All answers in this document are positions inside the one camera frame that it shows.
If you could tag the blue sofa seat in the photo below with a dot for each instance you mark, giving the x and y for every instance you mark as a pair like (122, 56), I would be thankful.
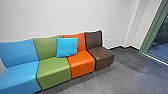
(18, 73)

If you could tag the brown sofa seat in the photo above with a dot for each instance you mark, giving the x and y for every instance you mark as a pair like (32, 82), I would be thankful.
(101, 55)

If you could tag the green framed glass wall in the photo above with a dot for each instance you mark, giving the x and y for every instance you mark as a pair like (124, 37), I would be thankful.
(151, 30)

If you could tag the orange sofa seat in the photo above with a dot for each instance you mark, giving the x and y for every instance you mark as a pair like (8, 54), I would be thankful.
(81, 63)

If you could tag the green sofa seat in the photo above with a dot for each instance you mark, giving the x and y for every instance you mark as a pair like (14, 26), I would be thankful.
(53, 71)

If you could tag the blue square cushion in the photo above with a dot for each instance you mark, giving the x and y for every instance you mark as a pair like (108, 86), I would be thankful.
(67, 47)

